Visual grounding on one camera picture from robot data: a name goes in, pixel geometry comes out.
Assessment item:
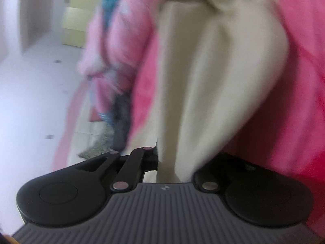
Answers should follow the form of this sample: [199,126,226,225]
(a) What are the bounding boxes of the beige cargo pants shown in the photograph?
[149,0,325,184]

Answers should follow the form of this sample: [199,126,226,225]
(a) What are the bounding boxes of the green patterned pillow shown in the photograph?
[78,127,114,160]

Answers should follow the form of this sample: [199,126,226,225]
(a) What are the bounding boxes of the dark grey garment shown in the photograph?
[111,91,131,152]

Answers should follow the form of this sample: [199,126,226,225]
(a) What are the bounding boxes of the pink floral bed blanket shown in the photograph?
[127,0,325,232]

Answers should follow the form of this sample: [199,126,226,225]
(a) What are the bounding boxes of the pink floral rolled duvet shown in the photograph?
[76,0,176,112]

